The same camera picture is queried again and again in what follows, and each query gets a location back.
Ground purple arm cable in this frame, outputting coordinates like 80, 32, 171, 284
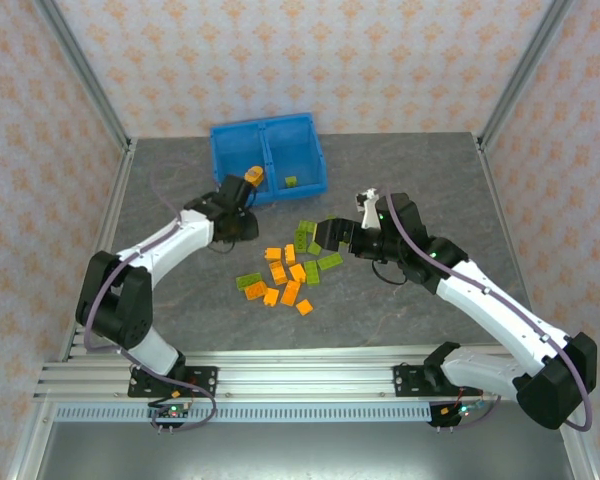
82, 162, 219, 436
383, 185, 597, 432

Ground small circuit board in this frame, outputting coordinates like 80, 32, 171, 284
147, 402, 191, 435
429, 399, 487, 431

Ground aluminium table side rail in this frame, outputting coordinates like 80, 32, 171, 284
474, 133, 544, 326
57, 138, 139, 364

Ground wide aluminium mounting rail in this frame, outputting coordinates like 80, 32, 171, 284
33, 348, 519, 404

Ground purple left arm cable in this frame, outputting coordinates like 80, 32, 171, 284
82, 162, 219, 436

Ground grey metal base panel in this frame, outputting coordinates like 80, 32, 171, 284
34, 420, 576, 480

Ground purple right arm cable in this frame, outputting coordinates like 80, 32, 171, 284
383, 185, 597, 432

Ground aluminium frame post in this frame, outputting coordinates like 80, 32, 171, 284
32, 0, 134, 151
477, 0, 576, 151

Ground aluminium lower frame bar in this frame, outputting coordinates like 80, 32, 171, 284
559, 427, 600, 480
4, 399, 59, 480

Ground slotted grey cable duct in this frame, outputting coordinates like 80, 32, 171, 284
53, 403, 435, 425

